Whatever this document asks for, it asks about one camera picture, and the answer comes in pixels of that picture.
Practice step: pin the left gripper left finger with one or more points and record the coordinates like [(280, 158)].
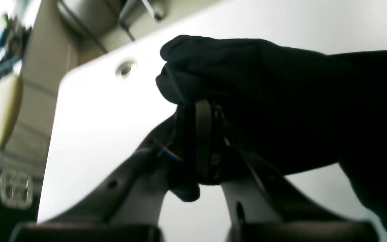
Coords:
[(126, 206)]

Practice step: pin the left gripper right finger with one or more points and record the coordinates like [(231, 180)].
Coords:
[(263, 205)]

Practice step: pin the black equipment flight case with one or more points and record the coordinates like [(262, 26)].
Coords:
[(18, 201)]

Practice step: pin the left silver table grommet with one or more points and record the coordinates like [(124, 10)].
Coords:
[(125, 68)]

